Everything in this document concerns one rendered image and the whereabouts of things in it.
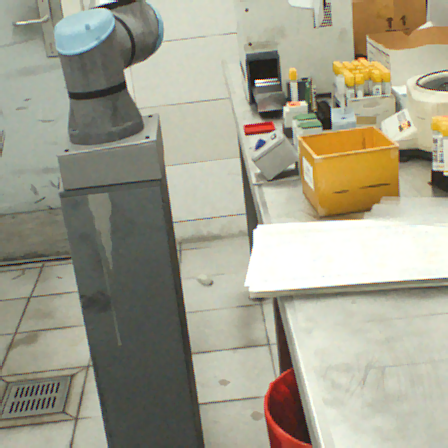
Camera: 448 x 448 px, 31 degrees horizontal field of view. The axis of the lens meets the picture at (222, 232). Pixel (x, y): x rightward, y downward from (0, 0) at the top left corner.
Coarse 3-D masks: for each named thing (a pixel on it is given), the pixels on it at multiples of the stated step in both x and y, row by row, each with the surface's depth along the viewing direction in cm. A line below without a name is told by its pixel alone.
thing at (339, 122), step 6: (336, 108) 151; (348, 108) 150; (336, 114) 147; (348, 114) 146; (336, 120) 143; (342, 120) 143; (348, 120) 142; (354, 120) 142; (336, 126) 143; (342, 126) 142; (348, 126) 142; (354, 126) 142
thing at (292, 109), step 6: (294, 102) 169; (300, 102) 169; (288, 108) 167; (294, 108) 166; (300, 108) 166; (306, 108) 166; (288, 114) 167; (294, 114) 167; (288, 120) 167; (288, 126) 168
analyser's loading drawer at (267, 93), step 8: (264, 80) 197; (272, 80) 197; (256, 88) 198; (264, 88) 193; (272, 88) 193; (256, 96) 197; (264, 96) 189; (272, 96) 189; (280, 96) 189; (264, 104) 189; (272, 104) 189; (280, 104) 189
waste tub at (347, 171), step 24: (312, 144) 137; (336, 144) 137; (360, 144) 138; (384, 144) 131; (312, 168) 128; (336, 168) 125; (360, 168) 126; (384, 168) 126; (312, 192) 131; (336, 192) 127; (360, 192) 127; (384, 192) 128
